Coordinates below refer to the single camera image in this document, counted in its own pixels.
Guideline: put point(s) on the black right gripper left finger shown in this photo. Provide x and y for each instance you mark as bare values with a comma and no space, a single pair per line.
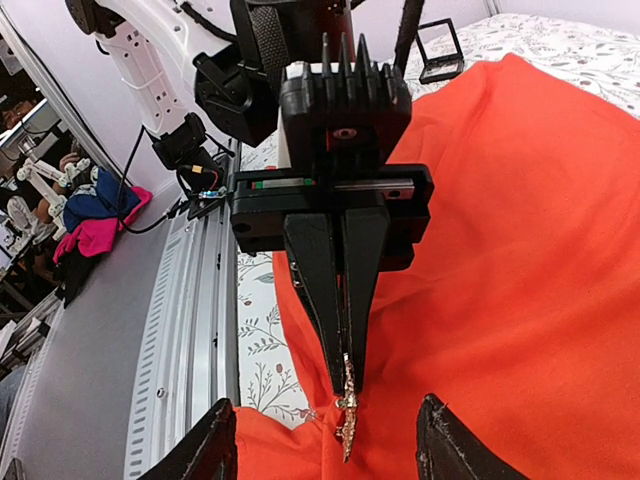
208,451

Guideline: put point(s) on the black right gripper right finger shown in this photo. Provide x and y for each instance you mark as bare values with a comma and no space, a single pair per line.
448,449

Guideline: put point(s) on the red t-shirt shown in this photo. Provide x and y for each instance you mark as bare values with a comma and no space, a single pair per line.
520,310

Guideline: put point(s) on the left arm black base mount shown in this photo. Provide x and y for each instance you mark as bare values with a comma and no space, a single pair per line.
205,188

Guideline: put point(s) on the pink and blue clothes pile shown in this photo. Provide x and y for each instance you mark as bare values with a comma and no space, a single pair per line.
92,215

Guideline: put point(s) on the floral patterned table mat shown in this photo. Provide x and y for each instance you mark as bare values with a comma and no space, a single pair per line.
601,61

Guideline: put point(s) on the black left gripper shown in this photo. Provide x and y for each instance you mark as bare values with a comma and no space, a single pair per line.
340,203

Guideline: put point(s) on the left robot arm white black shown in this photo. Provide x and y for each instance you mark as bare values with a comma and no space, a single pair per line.
183,70

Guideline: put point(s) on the aluminium front rail frame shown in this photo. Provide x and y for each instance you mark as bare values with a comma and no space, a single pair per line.
130,367

